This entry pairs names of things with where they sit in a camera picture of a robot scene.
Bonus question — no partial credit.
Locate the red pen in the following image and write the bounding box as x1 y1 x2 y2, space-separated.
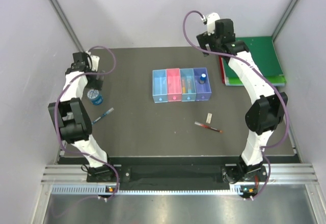
194 121 223 133

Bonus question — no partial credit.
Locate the pink plastic tray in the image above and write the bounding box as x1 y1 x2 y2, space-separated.
167 68 182 102

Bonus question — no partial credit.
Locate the dark green binder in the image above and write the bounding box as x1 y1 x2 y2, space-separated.
236 36 284 78

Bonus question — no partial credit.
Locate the purple plastic tray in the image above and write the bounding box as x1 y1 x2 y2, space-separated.
194 67 212 101

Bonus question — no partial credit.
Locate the red folder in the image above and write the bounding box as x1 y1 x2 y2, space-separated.
219 57 226 85

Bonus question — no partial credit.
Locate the blue white tape roll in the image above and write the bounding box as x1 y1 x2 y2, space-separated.
87 89 103 105

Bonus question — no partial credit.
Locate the light green folder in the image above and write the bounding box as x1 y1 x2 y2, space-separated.
223 75 286 87

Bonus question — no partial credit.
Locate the grey cable duct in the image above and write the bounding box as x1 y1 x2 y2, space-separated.
50 182 258 197

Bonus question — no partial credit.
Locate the blue pen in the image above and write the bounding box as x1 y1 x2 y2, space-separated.
91 107 114 125

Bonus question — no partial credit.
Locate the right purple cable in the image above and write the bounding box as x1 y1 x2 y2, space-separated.
183 10 290 201

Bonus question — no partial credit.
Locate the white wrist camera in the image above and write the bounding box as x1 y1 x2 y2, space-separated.
201 12 220 36
86 51 100 72

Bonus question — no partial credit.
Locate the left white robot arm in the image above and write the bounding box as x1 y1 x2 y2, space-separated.
48 52 116 182

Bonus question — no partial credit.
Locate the light blue tray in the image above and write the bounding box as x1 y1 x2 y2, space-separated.
180 68 197 102
152 69 168 103

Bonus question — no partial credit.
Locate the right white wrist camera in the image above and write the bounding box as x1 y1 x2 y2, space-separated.
201 12 220 36

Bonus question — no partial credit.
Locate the blue grey eraser stick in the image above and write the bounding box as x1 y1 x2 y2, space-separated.
187 78 193 93

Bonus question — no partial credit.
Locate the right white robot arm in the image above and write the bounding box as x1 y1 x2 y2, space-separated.
197 13 288 183

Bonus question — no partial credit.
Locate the blue cap bottle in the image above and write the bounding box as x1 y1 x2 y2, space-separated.
198 73 207 84

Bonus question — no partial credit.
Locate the small grey eraser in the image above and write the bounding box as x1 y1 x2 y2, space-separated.
206 113 212 124

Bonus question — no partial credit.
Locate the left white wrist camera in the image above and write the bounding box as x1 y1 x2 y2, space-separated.
86 51 100 72

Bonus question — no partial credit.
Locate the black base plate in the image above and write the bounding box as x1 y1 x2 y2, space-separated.
86 162 269 190

